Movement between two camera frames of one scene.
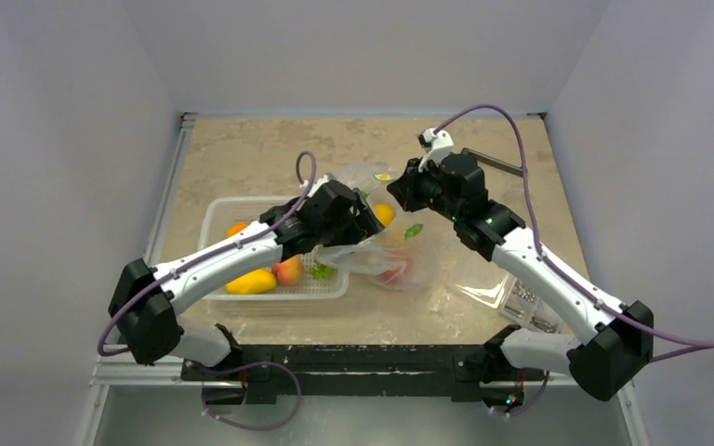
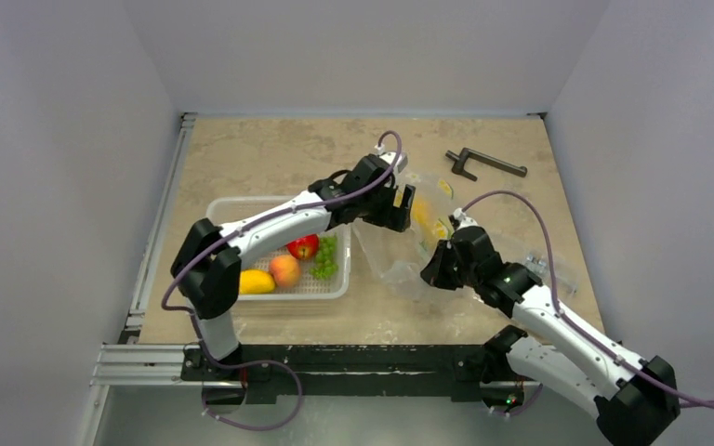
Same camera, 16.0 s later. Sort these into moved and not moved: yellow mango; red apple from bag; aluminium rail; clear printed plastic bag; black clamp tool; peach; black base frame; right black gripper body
Moved: clear printed plastic bag; red apple from bag; right black gripper body
Not moved: peach; yellow mango; black base frame; aluminium rail; black clamp tool
